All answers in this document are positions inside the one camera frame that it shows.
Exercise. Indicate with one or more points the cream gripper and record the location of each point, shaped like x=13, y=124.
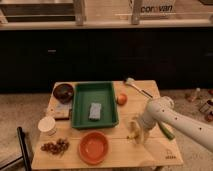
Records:
x=141, y=134

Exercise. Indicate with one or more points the yellow banana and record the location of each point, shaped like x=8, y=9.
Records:
x=133, y=130

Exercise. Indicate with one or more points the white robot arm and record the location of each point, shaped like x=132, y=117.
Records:
x=162, y=110

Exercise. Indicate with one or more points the red bowl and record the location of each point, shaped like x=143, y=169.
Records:
x=93, y=147

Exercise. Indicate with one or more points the dark brown bowl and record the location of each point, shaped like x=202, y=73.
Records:
x=63, y=93

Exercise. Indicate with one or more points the green cucumber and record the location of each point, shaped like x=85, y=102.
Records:
x=165, y=131

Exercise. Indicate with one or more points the orange fruit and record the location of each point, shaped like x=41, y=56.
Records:
x=122, y=99

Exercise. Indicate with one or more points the green plastic tray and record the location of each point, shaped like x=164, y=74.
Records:
x=94, y=92

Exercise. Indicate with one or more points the blue-grey sponge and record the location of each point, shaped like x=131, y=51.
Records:
x=95, y=111

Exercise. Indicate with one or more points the pile of brown nuts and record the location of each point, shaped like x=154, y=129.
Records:
x=57, y=148

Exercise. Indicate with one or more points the white paper cup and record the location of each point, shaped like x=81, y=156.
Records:
x=47, y=125

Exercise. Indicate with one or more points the white cardboard box with print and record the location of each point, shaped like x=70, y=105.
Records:
x=156, y=8

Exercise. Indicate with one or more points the black chair frame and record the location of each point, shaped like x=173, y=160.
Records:
x=22, y=156

